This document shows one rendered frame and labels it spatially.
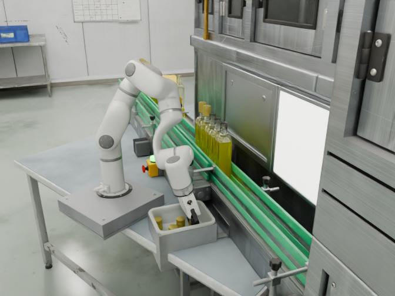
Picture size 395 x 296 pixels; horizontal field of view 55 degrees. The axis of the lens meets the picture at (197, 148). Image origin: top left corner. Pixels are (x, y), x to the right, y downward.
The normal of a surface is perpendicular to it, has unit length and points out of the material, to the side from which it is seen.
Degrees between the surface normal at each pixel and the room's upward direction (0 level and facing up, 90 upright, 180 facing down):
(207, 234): 90
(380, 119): 90
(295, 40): 90
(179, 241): 90
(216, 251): 0
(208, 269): 0
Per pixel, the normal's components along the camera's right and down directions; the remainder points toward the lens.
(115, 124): 0.13, 0.33
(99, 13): 0.35, 0.36
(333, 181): -0.94, 0.14
